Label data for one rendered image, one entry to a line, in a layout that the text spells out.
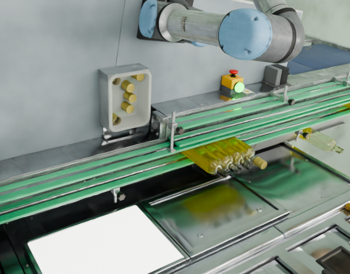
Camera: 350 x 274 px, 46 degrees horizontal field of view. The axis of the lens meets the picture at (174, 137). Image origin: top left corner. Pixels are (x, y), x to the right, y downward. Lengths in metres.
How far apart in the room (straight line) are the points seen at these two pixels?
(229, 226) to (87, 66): 0.76
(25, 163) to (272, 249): 0.90
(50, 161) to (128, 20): 0.57
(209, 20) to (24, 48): 0.61
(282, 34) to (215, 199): 0.80
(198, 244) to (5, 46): 0.88
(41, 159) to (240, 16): 0.86
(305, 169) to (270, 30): 1.11
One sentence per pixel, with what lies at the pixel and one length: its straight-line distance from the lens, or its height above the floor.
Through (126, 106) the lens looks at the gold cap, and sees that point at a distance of 1.56.
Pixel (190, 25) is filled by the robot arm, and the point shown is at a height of 1.15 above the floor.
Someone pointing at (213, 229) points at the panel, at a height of 1.25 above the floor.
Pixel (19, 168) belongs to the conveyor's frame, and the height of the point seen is 0.84.
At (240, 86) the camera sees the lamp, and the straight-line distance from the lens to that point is 1.82.
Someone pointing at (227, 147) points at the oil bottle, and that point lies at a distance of 1.66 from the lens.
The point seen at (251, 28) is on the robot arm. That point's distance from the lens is 0.97.
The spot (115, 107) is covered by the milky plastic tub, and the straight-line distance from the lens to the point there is 1.58.
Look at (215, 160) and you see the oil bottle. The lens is 1.56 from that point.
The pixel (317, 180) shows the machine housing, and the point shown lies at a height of 1.19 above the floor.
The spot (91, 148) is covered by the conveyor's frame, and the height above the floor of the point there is 0.82.
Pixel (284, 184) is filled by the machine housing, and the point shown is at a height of 1.14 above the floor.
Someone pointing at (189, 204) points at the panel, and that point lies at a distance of 1.57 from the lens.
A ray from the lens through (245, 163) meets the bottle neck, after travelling 1.60.
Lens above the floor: 2.06
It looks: 46 degrees down
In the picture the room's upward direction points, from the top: 126 degrees clockwise
